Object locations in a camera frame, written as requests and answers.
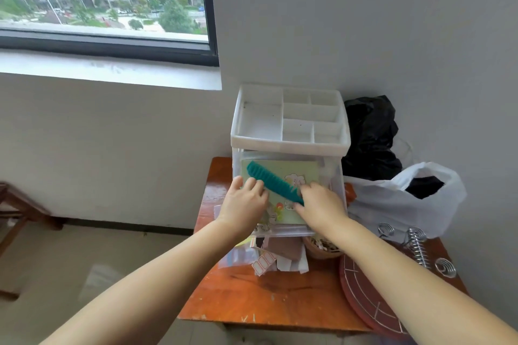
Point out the person's right hand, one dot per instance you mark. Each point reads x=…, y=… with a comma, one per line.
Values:
x=323, y=209

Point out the person's left hand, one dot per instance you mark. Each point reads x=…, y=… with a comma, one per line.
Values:
x=242, y=207

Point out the person's right fingers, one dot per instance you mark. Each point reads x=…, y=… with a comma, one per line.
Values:
x=308, y=194

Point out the person's left fingers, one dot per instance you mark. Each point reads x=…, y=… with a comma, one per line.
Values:
x=251, y=186

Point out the teal plastic comb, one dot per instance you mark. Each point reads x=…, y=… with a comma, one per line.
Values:
x=275, y=182

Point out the person's right forearm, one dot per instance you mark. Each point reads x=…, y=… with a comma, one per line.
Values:
x=412, y=288

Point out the person's left forearm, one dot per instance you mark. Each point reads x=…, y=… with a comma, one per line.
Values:
x=153, y=288

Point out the green cartoon print notebook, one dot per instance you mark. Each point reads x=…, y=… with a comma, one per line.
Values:
x=301, y=172

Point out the clear plastic drawer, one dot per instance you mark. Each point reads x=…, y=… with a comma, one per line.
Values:
x=283, y=229

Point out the brown woven bowl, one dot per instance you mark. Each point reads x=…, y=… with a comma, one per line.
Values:
x=319, y=250

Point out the brown paper card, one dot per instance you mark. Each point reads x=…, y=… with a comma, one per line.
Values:
x=285, y=247

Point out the white plastic drawer organizer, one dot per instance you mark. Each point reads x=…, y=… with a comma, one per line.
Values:
x=263, y=120

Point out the clear plastic pouch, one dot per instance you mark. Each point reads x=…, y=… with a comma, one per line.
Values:
x=236, y=255

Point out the red white label sheet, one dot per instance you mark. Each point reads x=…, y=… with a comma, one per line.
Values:
x=263, y=263

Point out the white plastic bag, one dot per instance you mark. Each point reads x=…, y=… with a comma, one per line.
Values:
x=388, y=205

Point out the black plastic bag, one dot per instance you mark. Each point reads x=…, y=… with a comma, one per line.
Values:
x=370, y=134

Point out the orange wooden table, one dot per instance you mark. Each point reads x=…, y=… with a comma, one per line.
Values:
x=263, y=296

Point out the black item in bag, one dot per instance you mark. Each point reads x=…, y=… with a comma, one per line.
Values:
x=425, y=187

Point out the silver metal spiral rack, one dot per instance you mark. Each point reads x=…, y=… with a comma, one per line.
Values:
x=419, y=245

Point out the white window sill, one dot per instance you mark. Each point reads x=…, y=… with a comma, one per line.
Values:
x=113, y=70

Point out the wooden chair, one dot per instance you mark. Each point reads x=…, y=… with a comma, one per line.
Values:
x=20, y=207

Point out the black window frame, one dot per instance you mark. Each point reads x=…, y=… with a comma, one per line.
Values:
x=121, y=45

